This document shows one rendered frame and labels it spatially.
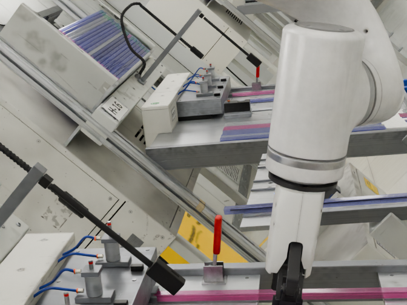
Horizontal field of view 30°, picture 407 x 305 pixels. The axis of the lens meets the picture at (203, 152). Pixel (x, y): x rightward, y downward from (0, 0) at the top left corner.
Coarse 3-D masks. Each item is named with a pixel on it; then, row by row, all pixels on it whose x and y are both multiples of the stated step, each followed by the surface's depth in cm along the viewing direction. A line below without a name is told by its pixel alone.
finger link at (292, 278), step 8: (296, 240) 80; (296, 248) 79; (288, 256) 80; (296, 256) 78; (288, 264) 78; (296, 264) 78; (288, 272) 77; (296, 272) 77; (288, 280) 77; (296, 280) 77; (288, 288) 78; (296, 288) 77
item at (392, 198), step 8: (328, 200) 134; (336, 200) 133; (344, 200) 133; (352, 200) 132; (360, 200) 132; (368, 200) 132; (376, 200) 132; (384, 200) 131; (392, 200) 131; (400, 200) 131; (224, 208) 138; (232, 208) 137; (240, 208) 137; (248, 208) 137; (256, 208) 136; (264, 208) 136; (272, 208) 136
